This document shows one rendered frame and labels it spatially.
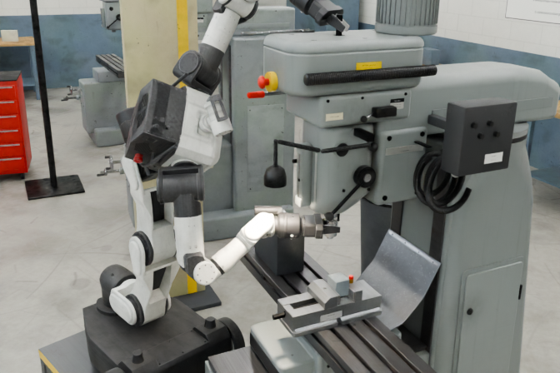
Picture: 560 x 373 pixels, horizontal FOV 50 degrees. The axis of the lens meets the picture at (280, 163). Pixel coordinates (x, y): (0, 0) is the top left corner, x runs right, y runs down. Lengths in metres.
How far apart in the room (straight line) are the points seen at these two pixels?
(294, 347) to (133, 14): 2.03
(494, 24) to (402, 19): 5.49
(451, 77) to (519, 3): 5.12
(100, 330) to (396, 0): 1.84
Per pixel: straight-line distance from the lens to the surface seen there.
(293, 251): 2.37
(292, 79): 1.74
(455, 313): 2.34
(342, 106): 1.82
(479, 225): 2.24
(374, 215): 4.00
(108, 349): 2.70
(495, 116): 1.85
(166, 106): 2.00
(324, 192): 1.93
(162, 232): 2.42
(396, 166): 2.00
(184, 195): 1.94
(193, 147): 1.99
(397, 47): 1.88
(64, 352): 3.03
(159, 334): 2.75
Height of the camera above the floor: 2.11
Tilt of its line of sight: 19 degrees down
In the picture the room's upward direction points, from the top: 1 degrees clockwise
